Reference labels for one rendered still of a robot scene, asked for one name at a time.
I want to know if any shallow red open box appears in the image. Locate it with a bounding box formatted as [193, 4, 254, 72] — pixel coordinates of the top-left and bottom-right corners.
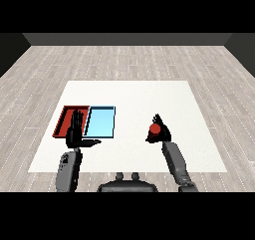
[52, 105, 92, 139]

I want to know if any dark grey robot body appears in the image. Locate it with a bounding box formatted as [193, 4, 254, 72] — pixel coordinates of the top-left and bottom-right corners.
[97, 172, 159, 193]

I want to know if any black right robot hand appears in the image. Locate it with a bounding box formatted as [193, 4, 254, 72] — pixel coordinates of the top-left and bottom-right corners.
[144, 113, 173, 144]

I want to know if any small red can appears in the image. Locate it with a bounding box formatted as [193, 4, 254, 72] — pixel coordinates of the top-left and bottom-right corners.
[147, 122, 162, 141]

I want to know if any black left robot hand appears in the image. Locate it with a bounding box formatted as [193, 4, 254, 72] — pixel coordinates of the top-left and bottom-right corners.
[65, 109, 103, 149]

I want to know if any shallow light blue open box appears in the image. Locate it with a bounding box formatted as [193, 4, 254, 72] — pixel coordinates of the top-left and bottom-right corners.
[82, 106, 117, 139]

